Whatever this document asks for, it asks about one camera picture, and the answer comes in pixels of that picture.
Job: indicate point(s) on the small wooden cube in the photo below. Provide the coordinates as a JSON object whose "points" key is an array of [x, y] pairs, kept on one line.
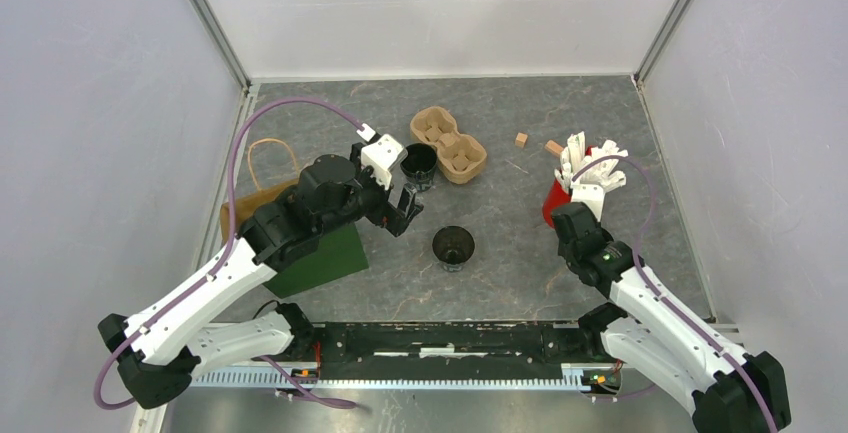
{"points": [[521, 139]]}

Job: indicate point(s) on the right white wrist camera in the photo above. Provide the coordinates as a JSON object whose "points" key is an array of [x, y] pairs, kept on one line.
{"points": [[591, 195]]}

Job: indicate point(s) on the cardboard cup carrier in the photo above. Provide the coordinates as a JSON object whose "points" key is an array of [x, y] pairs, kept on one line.
{"points": [[460, 157]]}

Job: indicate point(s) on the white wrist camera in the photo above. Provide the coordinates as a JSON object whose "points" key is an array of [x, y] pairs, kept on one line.
{"points": [[382, 152], [591, 195]]}

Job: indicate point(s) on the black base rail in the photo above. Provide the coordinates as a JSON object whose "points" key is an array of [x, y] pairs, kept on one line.
{"points": [[453, 351]]}

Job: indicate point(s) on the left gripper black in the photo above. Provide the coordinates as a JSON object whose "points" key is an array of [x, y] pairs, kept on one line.
{"points": [[387, 214]]}

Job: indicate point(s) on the white stirrer sticks bundle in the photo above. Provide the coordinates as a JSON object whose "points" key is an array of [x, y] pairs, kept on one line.
{"points": [[590, 164]]}

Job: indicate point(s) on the black coffee cup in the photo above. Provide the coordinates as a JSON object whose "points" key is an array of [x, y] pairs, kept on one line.
{"points": [[453, 246], [419, 166]]}

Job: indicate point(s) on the brown paper bag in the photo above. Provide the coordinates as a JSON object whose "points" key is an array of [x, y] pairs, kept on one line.
{"points": [[271, 165]]}

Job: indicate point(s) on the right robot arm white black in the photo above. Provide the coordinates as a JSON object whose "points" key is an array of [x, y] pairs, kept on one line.
{"points": [[722, 386]]}

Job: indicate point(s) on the green mat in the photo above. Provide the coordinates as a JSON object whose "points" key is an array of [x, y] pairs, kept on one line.
{"points": [[339, 254]]}

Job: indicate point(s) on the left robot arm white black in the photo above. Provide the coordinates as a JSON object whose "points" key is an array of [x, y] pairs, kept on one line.
{"points": [[159, 351]]}

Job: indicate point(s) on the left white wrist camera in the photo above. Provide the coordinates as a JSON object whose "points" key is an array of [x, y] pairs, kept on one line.
{"points": [[382, 152]]}

